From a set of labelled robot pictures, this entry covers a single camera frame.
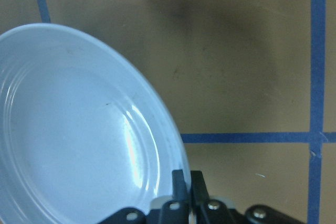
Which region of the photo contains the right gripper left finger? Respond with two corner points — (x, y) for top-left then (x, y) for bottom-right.
(172, 169), (190, 202)

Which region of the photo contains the blue plate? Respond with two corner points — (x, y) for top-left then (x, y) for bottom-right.
(1, 24), (191, 223)

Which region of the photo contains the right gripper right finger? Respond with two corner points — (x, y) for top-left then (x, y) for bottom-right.
(191, 170), (210, 205)

